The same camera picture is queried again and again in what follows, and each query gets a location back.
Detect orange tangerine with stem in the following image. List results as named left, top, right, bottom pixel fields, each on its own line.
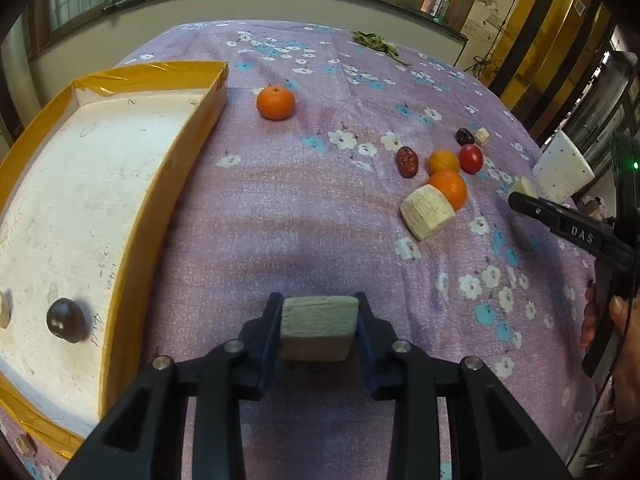
left=256, top=85, right=296, bottom=121

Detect red cherry tomato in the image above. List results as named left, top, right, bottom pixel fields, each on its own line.
left=459, top=144, right=483, bottom=174

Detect red date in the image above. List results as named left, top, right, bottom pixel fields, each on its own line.
left=396, top=146, right=419, bottom=179

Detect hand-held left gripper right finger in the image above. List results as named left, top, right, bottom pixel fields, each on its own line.
left=354, top=291, right=573, bottom=480

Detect hanging wall cable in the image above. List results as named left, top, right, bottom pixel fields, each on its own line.
left=464, top=0, right=532, bottom=82

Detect yellow-orange tangerine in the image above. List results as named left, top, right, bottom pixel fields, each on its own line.
left=427, top=149, right=461, bottom=176

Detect yellow-taped white foam box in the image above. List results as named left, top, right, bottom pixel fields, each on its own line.
left=0, top=60, right=230, bottom=461

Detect cream white block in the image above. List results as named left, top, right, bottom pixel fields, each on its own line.
left=507, top=176, right=540, bottom=201

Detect yellow striped door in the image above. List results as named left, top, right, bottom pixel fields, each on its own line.
left=492, top=0, right=617, bottom=142

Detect green wilted leaves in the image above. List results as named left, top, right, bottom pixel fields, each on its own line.
left=350, top=30, right=413, bottom=67

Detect person's right hand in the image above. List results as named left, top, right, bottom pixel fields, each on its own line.
left=579, top=280, right=640, bottom=424

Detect pale beige foam block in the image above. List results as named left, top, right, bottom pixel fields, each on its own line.
left=280, top=296, right=360, bottom=364

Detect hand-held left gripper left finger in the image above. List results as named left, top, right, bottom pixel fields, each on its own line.
left=60, top=291, right=285, bottom=480

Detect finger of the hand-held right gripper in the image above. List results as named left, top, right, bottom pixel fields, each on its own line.
left=508, top=191, right=634, bottom=272

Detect large white ribbed block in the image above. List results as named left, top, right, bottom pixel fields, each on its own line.
left=400, top=184, right=457, bottom=241

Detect purple floral bedsheet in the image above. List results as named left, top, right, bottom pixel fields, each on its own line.
left=0, top=20, right=621, bottom=480

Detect deep orange tangerine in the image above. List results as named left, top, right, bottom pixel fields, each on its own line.
left=429, top=170, right=468, bottom=212

